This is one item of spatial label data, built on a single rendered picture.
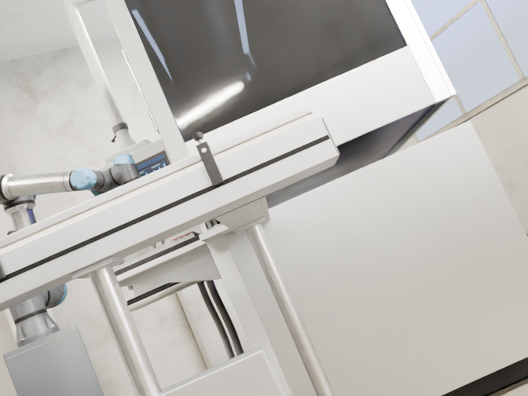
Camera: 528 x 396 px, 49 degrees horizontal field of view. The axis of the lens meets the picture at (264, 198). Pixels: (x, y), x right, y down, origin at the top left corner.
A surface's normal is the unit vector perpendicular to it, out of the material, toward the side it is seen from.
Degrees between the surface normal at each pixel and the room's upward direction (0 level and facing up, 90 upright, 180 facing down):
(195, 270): 90
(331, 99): 90
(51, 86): 90
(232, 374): 90
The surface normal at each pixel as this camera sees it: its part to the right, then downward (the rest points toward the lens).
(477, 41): -0.85, 0.32
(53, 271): -0.03, -0.11
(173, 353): 0.36, -0.27
